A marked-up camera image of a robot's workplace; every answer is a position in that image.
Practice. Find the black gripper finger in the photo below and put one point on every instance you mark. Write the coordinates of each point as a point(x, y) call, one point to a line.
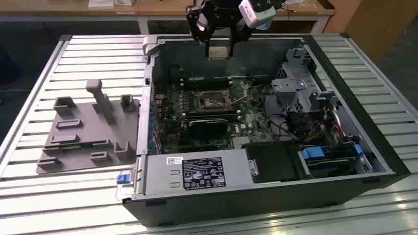
point(196, 27)
point(233, 41)

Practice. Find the silver square CPU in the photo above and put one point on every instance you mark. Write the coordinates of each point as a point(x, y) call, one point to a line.
point(220, 52)

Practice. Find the CPU socket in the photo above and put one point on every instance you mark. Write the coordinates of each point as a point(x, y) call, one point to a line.
point(213, 105)

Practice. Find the small white box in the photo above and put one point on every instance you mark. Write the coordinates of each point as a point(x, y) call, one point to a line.
point(125, 2)

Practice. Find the grey metal drive cage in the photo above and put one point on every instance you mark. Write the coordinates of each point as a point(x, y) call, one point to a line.
point(304, 73)

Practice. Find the black RAM stick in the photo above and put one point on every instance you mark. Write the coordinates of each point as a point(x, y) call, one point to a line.
point(213, 112)

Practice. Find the large white box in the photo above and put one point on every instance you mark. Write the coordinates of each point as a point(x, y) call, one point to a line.
point(101, 5)

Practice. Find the green motherboard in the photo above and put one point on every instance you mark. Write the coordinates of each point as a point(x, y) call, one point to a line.
point(255, 122)

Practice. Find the black graphics card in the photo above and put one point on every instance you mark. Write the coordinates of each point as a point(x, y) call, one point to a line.
point(209, 127)

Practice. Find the small silver heatsink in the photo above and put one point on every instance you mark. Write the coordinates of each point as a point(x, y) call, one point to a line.
point(243, 142)

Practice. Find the wooden cabinet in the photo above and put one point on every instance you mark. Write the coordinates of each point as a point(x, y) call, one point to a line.
point(376, 24)

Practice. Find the black plastic shroud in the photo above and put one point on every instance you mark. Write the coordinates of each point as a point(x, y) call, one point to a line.
point(277, 161)

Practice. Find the blue disk carrier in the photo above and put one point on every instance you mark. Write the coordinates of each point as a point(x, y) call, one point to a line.
point(313, 153)

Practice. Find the grey plastic part rack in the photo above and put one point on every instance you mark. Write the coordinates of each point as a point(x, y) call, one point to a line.
point(82, 127)

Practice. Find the small blue plastic tab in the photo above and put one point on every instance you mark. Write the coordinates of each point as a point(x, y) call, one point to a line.
point(359, 149)

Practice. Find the black hard disk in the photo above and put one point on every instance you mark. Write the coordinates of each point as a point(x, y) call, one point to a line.
point(331, 166)

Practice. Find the grey power supply with label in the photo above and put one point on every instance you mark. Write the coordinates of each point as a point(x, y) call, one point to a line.
point(157, 176)

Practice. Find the blue case latch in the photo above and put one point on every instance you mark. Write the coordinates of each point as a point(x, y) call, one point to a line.
point(124, 178)

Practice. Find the black open PC case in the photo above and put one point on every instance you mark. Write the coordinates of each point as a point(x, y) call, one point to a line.
point(229, 210)

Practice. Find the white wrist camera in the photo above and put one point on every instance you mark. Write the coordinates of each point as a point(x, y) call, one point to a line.
point(257, 12)

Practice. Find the wooden desk white frame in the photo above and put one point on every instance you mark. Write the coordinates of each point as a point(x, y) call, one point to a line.
point(49, 9)

